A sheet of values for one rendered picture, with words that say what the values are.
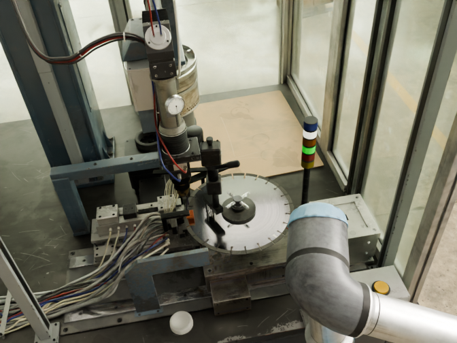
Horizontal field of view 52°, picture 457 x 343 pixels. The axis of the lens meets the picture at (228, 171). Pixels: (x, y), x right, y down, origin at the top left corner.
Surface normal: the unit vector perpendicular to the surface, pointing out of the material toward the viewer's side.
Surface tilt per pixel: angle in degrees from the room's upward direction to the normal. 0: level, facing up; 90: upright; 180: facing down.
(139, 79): 90
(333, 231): 27
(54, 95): 90
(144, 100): 90
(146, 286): 90
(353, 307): 41
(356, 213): 0
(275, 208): 0
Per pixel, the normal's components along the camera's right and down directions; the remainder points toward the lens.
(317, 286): -0.37, -0.20
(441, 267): -0.05, -0.74
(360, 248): 0.17, 0.65
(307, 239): -0.45, -0.70
